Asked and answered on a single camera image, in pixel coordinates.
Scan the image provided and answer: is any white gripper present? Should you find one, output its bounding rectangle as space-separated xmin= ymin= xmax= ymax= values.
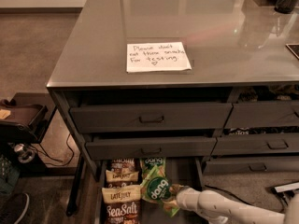
xmin=163 ymin=184 xmax=200 ymax=212

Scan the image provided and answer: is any green dang rice chip bag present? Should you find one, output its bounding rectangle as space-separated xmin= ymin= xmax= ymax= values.
xmin=140 ymin=166 xmax=178 ymax=217

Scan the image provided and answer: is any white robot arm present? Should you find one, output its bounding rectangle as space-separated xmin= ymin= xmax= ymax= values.
xmin=169 ymin=184 xmax=299 ymax=224

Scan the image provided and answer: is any open bottom left drawer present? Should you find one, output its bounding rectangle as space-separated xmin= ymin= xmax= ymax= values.
xmin=93 ymin=158 xmax=208 ymax=224

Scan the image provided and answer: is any front Late July chip bag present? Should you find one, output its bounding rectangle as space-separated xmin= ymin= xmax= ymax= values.
xmin=102 ymin=185 xmax=141 ymax=224

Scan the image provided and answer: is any late july chip bag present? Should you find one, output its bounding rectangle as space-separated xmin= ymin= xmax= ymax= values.
xmin=102 ymin=185 xmax=141 ymax=224
xmin=111 ymin=159 xmax=135 ymax=174
xmin=106 ymin=170 xmax=138 ymax=188

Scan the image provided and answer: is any rear Late July chip bag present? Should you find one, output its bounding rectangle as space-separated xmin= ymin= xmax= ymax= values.
xmin=111 ymin=159 xmax=135 ymax=174

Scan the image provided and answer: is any middle Late July chip bag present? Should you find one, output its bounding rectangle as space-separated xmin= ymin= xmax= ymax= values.
xmin=106 ymin=170 xmax=138 ymax=188

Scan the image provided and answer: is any middle left drawer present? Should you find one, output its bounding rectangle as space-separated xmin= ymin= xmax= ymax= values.
xmin=86 ymin=136 xmax=216 ymax=161

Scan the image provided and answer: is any top left drawer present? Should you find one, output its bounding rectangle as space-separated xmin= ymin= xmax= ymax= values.
xmin=70 ymin=103 xmax=232 ymax=133

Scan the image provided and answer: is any bottom right drawer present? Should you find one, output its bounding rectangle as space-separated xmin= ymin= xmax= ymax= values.
xmin=204 ymin=156 xmax=299 ymax=175

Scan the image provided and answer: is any dark grey drawer cabinet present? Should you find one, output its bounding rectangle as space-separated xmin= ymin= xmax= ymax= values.
xmin=46 ymin=0 xmax=299 ymax=217

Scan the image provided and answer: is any middle right drawer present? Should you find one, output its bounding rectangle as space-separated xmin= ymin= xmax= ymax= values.
xmin=212 ymin=133 xmax=299 ymax=156

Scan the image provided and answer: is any top right drawer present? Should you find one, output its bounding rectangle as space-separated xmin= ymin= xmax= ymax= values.
xmin=225 ymin=101 xmax=299 ymax=129

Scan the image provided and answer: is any white power strip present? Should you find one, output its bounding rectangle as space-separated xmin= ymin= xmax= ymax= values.
xmin=274 ymin=182 xmax=299 ymax=193

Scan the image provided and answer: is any white handwritten paper note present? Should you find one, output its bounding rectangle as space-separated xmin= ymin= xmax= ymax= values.
xmin=126 ymin=42 xmax=192 ymax=73

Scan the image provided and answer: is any silver round metal object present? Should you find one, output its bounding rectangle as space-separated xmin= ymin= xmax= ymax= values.
xmin=14 ymin=144 xmax=36 ymax=163

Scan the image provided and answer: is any dark shoe white sole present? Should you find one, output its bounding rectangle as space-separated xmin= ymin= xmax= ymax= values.
xmin=0 ymin=193 xmax=30 ymax=224

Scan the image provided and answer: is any teal mesh basket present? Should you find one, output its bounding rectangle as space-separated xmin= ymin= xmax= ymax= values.
xmin=0 ymin=155 xmax=20 ymax=194

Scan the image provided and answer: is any dark side tray table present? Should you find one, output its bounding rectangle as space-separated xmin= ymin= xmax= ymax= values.
xmin=0 ymin=92 xmax=57 ymax=144

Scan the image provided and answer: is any black floor cable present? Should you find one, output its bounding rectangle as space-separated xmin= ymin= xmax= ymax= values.
xmin=204 ymin=184 xmax=291 ymax=213

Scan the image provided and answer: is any black cable under cabinet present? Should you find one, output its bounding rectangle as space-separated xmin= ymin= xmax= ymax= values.
xmin=30 ymin=133 xmax=76 ymax=168

